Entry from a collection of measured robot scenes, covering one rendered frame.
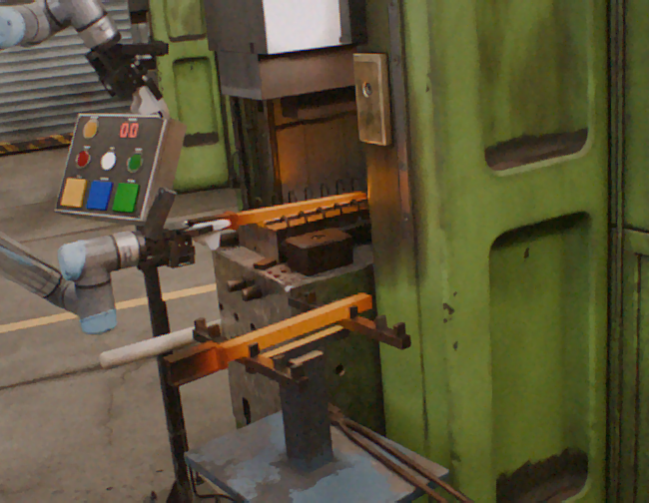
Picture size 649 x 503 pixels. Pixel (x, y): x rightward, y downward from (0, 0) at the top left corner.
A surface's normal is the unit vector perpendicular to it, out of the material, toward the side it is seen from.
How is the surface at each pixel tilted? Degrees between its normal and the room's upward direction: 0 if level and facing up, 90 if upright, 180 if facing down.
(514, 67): 89
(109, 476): 0
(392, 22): 90
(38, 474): 0
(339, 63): 90
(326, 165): 90
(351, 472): 0
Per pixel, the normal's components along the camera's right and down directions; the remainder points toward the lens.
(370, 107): -0.86, 0.22
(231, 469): -0.09, -0.95
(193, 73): 0.22, 0.27
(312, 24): 0.51, 0.21
